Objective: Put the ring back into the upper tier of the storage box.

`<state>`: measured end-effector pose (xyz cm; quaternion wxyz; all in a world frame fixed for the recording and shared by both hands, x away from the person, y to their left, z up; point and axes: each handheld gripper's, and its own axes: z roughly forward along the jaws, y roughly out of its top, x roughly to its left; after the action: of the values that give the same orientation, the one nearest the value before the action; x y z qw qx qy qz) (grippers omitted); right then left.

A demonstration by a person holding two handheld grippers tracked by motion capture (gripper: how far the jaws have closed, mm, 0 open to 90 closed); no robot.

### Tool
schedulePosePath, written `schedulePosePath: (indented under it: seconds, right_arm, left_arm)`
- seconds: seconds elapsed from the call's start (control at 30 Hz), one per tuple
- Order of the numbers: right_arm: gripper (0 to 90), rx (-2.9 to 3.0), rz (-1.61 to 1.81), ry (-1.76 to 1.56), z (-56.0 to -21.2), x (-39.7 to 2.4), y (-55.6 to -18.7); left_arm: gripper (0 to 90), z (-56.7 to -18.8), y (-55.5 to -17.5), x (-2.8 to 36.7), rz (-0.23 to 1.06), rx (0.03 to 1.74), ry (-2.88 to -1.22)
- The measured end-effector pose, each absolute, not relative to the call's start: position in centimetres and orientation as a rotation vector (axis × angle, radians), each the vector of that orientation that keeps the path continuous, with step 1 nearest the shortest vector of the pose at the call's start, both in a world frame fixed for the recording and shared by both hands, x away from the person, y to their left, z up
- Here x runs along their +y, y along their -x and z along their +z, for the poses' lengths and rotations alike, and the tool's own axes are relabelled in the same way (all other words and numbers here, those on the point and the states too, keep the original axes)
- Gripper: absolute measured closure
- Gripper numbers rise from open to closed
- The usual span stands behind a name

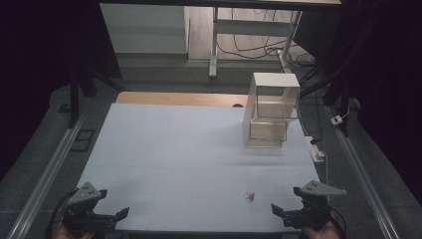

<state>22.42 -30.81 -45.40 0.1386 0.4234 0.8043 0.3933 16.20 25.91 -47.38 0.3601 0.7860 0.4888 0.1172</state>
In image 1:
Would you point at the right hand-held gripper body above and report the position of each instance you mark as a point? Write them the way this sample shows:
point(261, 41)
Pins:
point(313, 207)

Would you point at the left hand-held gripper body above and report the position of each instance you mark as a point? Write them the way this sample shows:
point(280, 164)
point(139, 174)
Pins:
point(83, 195)

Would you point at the white clear drawer cabinet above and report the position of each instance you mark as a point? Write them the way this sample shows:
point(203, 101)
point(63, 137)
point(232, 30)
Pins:
point(270, 111)

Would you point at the person's right hand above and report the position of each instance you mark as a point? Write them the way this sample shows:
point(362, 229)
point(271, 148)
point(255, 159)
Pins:
point(321, 233)

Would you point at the person's left hand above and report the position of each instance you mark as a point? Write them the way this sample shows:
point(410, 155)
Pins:
point(71, 235)

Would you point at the white power strip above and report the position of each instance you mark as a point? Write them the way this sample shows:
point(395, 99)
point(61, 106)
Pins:
point(315, 149)

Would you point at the black floor plate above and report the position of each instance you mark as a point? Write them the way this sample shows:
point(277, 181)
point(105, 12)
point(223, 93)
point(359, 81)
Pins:
point(83, 140)

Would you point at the white plug adapter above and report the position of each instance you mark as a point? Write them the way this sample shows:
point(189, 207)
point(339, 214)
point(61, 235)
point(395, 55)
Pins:
point(336, 120)

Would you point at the white table cover sheet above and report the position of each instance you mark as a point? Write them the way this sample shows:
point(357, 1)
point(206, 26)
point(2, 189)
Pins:
point(185, 156)

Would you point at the black metal stand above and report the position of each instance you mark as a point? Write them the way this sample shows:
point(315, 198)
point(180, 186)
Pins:
point(74, 99)

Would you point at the aluminium floor rail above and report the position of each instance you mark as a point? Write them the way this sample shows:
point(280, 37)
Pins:
point(361, 176)
point(46, 172)

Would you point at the white desk frame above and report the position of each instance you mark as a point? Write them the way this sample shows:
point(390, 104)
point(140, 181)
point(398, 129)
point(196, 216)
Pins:
point(252, 27)

